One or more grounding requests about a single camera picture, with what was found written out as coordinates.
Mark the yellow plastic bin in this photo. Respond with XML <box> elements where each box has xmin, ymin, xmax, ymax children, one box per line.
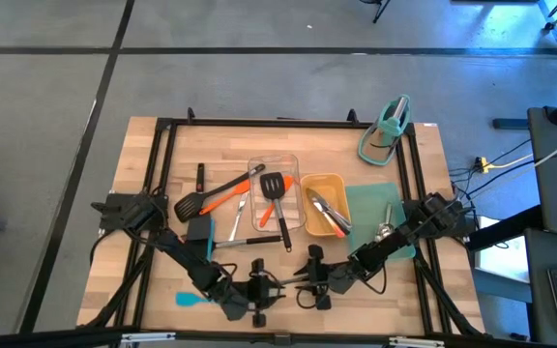
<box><xmin>300</xmin><ymin>172</ymin><xmax>352</xmax><ymax>238</ymax></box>

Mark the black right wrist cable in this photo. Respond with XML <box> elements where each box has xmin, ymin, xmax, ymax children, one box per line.
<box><xmin>295</xmin><ymin>263</ymin><xmax>389</xmax><ymax>311</ymax></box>

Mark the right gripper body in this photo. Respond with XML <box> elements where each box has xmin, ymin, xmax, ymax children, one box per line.
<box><xmin>307</xmin><ymin>263</ymin><xmax>357</xmax><ymax>297</ymax></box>

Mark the clear plastic bin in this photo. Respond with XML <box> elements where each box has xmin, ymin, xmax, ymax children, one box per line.
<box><xmin>248</xmin><ymin>154</ymin><xmax>308</xmax><ymax>233</ymax></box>

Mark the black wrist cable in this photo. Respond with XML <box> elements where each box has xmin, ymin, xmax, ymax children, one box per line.
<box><xmin>210</xmin><ymin>262</ymin><xmax>241</xmax><ymax>287</ymax></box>
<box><xmin>295</xmin><ymin>263</ymin><xmax>389</xmax><ymax>311</ymax></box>

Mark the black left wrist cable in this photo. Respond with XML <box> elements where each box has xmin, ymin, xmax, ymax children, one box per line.
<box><xmin>210</xmin><ymin>262</ymin><xmax>241</xmax><ymax>287</ymax></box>

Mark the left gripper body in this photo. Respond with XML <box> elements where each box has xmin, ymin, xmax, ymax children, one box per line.
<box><xmin>245</xmin><ymin>277</ymin><xmax>282</xmax><ymax>311</ymax></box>

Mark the blue-grey desk foot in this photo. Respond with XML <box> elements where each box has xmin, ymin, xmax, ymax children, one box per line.
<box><xmin>492</xmin><ymin>117</ymin><xmax>531</xmax><ymax>131</ymax></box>

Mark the black slotted turner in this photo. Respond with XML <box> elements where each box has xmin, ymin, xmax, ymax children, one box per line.
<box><xmin>258</xmin><ymin>172</ymin><xmax>293</xmax><ymax>253</ymax></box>

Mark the knife white orange handle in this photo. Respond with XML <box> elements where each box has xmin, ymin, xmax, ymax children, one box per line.
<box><xmin>311</xmin><ymin>200</ymin><xmax>347</xmax><ymax>239</ymax></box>

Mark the black spatula steel shaft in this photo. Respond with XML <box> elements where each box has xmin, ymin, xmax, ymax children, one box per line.
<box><xmin>185</xmin><ymin>215</ymin><xmax>283</xmax><ymax>250</ymax></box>

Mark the white panel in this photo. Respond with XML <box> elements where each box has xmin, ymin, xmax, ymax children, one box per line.
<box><xmin>474</xmin><ymin>216</ymin><xmax>526</xmax><ymax>287</ymax></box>

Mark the black frame beam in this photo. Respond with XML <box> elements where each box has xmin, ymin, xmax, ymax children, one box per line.
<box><xmin>0</xmin><ymin>326</ymin><xmax>458</xmax><ymax>348</ymax></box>

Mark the steel scoop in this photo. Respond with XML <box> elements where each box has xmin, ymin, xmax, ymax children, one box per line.
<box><xmin>373</xmin><ymin>202</ymin><xmax>396</xmax><ymax>243</ymax></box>

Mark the yellow cable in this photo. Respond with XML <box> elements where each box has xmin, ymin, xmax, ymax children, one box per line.
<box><xmin>474</xmin><ymin>153</ymin><xmax>535</xmax><ymax>174</ymax></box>

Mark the black slotted spoon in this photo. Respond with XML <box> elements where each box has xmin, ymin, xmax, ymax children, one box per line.
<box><xmin>174</xmin><ymin>162</ymin><xmax>266</xmax><ymax>223</ymax></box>

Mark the black aluminium table frame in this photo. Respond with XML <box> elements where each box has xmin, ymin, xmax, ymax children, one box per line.
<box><xmin>75</xmin><ymin>106</ymin><xmax>486</xmax><ymax>339</ymax></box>

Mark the small orange spatula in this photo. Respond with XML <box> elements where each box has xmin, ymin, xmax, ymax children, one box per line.
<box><xmin>257</xmin><ymin>175</ymin><xmax>295</xmax><ymax>229</ymax></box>

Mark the teal plastic tray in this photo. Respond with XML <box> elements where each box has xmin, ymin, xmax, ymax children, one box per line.
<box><xmin>344</xmin><ymin>182</ymin><xmax>418</xmax><ymax>262</ymax></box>

